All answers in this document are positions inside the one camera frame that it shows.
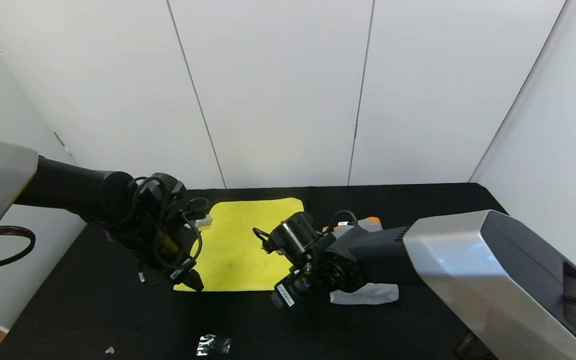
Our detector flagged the black table cloth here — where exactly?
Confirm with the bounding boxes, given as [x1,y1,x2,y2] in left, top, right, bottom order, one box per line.
[0,182,576,360]

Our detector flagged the crumpled silver foil scrap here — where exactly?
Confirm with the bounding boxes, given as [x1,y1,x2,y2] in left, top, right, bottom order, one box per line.
[197,334,232,357]

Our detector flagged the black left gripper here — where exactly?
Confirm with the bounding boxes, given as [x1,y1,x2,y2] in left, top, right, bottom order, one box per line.
[155,225,205,292]

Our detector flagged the grey towel with orange marks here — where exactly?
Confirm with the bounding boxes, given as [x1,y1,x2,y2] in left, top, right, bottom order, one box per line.
[329,216,400,306]

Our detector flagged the black left wrist cables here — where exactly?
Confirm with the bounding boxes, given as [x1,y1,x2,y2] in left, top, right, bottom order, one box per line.
[130,175,210,286]

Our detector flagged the yellow towel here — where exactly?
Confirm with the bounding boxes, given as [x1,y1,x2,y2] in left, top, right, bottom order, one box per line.
[173,197,305,292]

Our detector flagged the black right wrist cables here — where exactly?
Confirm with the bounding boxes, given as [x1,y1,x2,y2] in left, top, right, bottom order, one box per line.
[252,210,359,256]

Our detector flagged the black wrist cables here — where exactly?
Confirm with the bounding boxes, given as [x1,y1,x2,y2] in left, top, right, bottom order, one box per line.
[252,210,359,256]
[130,175,210,286]

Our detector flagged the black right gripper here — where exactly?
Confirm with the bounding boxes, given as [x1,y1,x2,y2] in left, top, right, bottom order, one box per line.
[270,275,313,310]

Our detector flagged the thick dark arm hose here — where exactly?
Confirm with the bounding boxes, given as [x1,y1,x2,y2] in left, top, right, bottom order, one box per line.
[0,226,36,273]

